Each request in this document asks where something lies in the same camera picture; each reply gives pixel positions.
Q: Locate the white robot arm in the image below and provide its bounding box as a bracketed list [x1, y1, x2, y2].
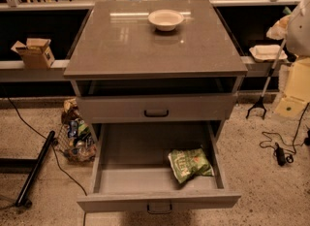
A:
[266, 0, 310, 117]

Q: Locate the black metal stand leg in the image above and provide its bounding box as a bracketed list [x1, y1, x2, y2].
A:
[0, 131, 55, 209]

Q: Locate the open grey middle drawer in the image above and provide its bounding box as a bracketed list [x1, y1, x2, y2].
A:
[77, 120, 242, 214]

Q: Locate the reacher grabber tool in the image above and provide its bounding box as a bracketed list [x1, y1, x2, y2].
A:
[246, 39, 287, 118]

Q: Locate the white paper bowl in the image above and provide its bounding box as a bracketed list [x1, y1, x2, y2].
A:
[148, 10, 184, 32]

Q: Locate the black floor cable left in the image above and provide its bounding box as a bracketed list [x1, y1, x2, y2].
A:
[2, 87, 89, 226]

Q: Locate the white takeout clamshell container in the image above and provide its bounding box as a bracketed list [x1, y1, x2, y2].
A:
[249, 45, 280, 62]

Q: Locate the open cardboard box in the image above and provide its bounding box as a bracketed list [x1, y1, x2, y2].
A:
[11, 38, 55, 69]

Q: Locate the closed grey top drawer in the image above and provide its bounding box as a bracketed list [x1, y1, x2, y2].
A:
[77, 94, 236, 123]

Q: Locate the grey drawer cabinet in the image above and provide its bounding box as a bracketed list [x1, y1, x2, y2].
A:
[63, 0, 249, 214]

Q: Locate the green jalapeno chip bag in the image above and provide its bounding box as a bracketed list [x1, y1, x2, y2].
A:
[168, 148, 214, 184]

